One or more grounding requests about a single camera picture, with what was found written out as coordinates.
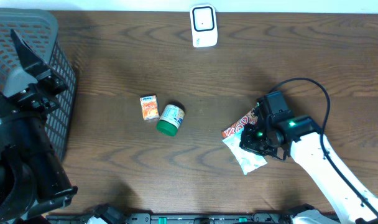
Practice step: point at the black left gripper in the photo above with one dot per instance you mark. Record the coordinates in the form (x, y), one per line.
(45, 91)

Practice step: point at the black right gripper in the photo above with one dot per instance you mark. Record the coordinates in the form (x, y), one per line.
(247, 142)

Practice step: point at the green tissue pack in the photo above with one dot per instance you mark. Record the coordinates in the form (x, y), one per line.
(247, 160)

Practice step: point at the orange chocolate bar wrapper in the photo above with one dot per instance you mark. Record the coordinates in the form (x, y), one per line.
(249, 118)

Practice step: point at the green cap bottle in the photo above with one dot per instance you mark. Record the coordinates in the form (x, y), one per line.
(170, 120)

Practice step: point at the orange Kleenex tissue pack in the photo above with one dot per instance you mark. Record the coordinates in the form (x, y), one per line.
(149, 107)

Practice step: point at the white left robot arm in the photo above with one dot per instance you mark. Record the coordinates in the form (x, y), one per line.
(32, 179)

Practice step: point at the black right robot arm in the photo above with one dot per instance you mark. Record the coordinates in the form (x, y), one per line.
(310, 148)

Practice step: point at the white barcode scanner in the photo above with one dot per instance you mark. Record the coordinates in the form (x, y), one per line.
(204, 29)

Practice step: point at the grey plastic mesh basket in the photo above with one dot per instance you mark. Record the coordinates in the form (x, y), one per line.
(39, 29)

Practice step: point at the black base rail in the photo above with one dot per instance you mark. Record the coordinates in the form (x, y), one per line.
(108, 214)

